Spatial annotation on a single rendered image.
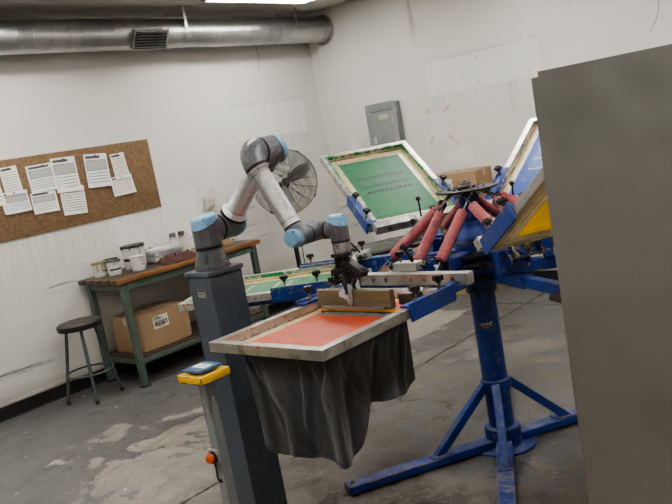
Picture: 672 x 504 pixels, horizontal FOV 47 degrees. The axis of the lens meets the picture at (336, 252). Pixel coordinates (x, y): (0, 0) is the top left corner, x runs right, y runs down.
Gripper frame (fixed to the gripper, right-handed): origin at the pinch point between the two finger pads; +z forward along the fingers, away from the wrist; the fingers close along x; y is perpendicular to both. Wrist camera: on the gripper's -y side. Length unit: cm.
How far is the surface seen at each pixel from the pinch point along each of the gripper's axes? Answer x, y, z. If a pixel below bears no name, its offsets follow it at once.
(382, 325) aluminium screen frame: 20.8, -29.4, 2.5
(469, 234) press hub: -85, -2, -9
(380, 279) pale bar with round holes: -29.2, 9.5, -1.5
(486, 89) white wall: -420, 171, -83
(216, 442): 72, 10, 30
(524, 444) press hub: -93, -11, 99
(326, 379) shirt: 44, -20, 15
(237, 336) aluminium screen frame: 41.5, 25.3, 2.6
